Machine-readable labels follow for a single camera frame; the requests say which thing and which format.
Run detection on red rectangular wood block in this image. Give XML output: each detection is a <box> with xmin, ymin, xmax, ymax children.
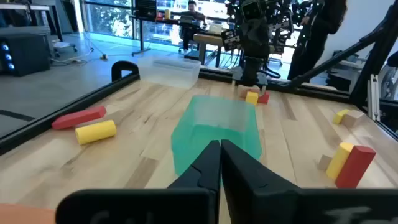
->
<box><xmin>335</xmin><ymin>145</ymin><xmax>377</xmax><ymax>190</ymax></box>

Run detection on small natural wood block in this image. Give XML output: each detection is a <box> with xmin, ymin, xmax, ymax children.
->
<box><xmin>237</xmin><ymin>84</ymin><xmax>261</xmax><ymax>99</ymax></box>
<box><xmin>105</xmin><ymin>108</ymin><xmax>126</xmax><ymax>124</ymax></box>

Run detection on long red wood block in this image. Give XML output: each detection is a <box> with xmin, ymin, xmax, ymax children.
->
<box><xmin>52</xmin><ymin>105</ymin><xmax>108</xmax><ymax>131</ymax></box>

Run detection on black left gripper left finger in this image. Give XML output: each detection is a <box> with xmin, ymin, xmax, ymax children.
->
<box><xmin>55</xmin><ymin>139</ymin><xmax>222</xmax><ymax>224</ymax></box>

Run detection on black perforated floor mat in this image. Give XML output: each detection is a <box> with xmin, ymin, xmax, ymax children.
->
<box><xmin>0</xmin><ymin>108</ymin><xmax>36</xmax><ymax>123</ymax></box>

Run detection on black computer tower blue lights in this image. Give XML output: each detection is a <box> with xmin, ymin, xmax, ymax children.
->
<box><xmin>0</xmin><ymin>26</ymin><xmax>52</xmax><ymax>78</ymax></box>

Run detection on long yellow wood block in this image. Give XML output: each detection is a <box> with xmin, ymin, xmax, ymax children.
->
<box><xmin>332</xmin><ymin>108</ymin><xmax>351</xmax><ymax>126</ymax></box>

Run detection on yellow wood cube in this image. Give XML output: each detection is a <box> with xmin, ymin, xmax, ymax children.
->
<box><xmin>244</xmin><ymin>91</ymin><xmax>259</xmax><ymax>106</ymax></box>

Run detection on clear plastic bin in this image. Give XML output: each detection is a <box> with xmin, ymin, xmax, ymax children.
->
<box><xmin>137</xmin><ymin>55</ymin><xmax>202</xmax><ymax>90</ymax></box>

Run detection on orange translucent plastic bin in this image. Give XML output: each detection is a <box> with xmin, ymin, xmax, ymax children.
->
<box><xmin>0</xmin><ymin>203</ymin><xmax>57</xmax><ymax>224</ymax></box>

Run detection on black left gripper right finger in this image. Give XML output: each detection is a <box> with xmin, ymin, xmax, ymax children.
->
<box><xmin>220</xmin><ymin>139</ymin><xmax>398</xmax><ymax>224</ymax></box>

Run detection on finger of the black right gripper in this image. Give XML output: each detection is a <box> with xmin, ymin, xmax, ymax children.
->
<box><xmin>243</xmin><ymin>58</ymin><xmax>254</xmax><ymax>87</ymax></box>
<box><xmin>253</xmin><ymin>58</ymin><xmax>264</xmax><ymax>88</ymax></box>

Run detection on standing person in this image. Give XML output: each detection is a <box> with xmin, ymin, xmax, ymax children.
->
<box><xmin>287</xmin><ymin>0</ymin><xmax>348</xmax><ymax>81</ymax></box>

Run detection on silver aluminium extrusion post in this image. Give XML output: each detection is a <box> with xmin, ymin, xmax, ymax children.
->
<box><xmin>368</xmin><ymin>73</ymin><xmax>381</xmax><ymax>122</ymax></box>

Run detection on chunky natural wood block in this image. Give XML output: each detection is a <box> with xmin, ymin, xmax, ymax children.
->
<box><xmin>341</xmin><ymin>109</ymin><xmax>366</xmax><ymax>129</ymax></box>

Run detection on green translucent plastic bin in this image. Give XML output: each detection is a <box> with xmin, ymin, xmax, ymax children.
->
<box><xmin>170</xmin><ymin>95</ymin><xmax>263</xmax><ymax>177</ymax></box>

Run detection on yellow wood cylinder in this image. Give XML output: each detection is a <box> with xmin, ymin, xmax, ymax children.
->
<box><xmin>75</xmin><ymin>119</ymin><xmax>118</xmax><ymax>146</ymax></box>
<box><xmin>325</xmin><ymin>142</ymin><xmax>355</xmax><ymax>181</ymax></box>

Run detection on black robot rig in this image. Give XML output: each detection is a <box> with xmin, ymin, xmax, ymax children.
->
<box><xmin>267</xmin><ymin>0</ymin><xmax>312</xmax><ymax>66</ymax></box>

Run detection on black desk monitor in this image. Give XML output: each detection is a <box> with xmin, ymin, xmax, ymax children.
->
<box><xmin>134</xmin><ymin>0</ymin><xmax>158</xmax><ymax>19</ymax></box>

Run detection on black office desk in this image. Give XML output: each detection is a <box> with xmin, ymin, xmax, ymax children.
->
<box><xmin>129</xmin><ymin>15</ymin><xmax>231</xmax><ymax>57</ymax></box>

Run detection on seated person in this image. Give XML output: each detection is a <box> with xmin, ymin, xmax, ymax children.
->
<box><xmin>178</xmin><ymin>0</ymin><xmax>208</xmax><ymax>54</ymax></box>

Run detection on wooden bench table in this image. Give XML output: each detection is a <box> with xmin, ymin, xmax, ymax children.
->
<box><xmin>193</xmin><ymin>33</ymin><xmax>225</xmax><ymax>67</ymax></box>

